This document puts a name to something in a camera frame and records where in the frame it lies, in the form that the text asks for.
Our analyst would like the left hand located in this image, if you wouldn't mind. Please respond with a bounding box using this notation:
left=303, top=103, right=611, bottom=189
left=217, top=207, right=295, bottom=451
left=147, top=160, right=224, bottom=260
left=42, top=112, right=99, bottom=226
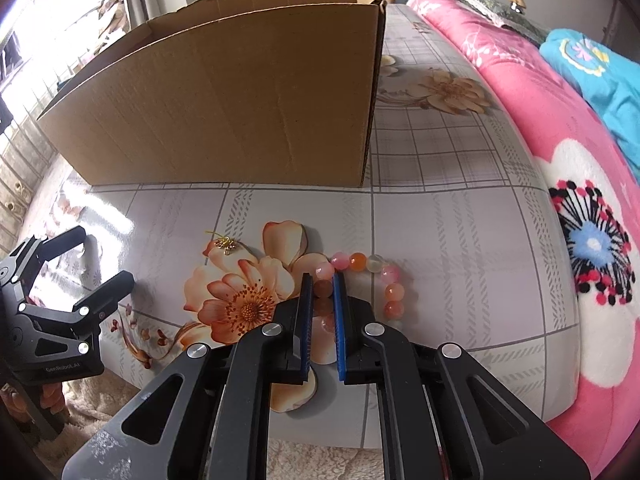
left=0, top=381, right=68, bottom=426

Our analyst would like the floral table cloth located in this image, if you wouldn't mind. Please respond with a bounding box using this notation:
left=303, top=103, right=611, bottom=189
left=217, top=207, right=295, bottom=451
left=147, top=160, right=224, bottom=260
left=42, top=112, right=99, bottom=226
left=27, top=6, right=580, bottom=420

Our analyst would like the blue cartoon blanket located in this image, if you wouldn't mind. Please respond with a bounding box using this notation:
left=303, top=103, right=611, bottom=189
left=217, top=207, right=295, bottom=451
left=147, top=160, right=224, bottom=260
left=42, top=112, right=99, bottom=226
left=539, top=28, right=640, bottom=176

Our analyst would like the gold knot charm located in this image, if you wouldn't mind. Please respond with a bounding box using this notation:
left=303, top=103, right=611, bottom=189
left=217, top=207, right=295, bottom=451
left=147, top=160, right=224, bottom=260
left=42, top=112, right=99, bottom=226
left=203, top=230, right=240, bottom=256

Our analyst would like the orange pink bead bracelet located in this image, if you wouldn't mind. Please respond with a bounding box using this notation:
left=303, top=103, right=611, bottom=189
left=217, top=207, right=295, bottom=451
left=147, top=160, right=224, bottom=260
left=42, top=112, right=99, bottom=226
left=312, top=250, right=407, bottom=334

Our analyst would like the brown cardboard box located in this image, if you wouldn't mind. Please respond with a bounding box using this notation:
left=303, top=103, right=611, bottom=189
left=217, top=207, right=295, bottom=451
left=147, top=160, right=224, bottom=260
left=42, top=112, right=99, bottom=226
left=38, top=0, right=386, bottom=186

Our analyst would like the pink floral quilt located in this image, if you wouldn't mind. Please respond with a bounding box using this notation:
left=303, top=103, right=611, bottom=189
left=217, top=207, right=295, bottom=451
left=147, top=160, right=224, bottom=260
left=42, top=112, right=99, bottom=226
left=409, top=0, right=639, bottom=478

